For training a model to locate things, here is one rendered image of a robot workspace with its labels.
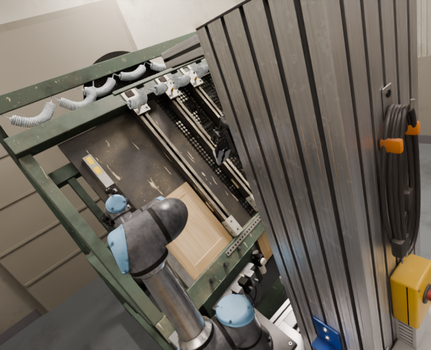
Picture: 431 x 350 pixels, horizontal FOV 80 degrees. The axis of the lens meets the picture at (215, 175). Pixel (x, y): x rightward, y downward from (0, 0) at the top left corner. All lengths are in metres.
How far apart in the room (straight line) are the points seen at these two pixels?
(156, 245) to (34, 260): 3.04
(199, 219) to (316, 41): 1.43
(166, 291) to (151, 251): 0.13
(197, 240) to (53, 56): 2.56
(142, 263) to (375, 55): 0.64
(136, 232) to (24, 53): 2.90
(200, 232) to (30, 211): 2.28
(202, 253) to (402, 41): 1.41
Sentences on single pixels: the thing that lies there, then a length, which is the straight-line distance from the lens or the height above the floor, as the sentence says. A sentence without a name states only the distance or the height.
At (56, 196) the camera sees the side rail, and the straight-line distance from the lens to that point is 1.56.
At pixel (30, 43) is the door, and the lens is 3.45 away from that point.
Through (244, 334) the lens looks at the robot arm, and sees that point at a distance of 0.94.
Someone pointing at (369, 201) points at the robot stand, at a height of 1.69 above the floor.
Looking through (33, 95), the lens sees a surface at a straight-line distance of 2.16.
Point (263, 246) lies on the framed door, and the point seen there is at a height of 0.42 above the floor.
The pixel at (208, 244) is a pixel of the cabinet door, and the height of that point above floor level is 0.97.
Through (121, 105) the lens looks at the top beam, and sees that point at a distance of 1.76.
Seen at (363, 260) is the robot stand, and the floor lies 1.59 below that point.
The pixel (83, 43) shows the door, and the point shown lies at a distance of 3.51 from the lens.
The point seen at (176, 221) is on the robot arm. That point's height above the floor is 1.63.
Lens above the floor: 1.99
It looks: 25 degrees down
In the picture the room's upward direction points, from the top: 22 degrees counter-clockwise
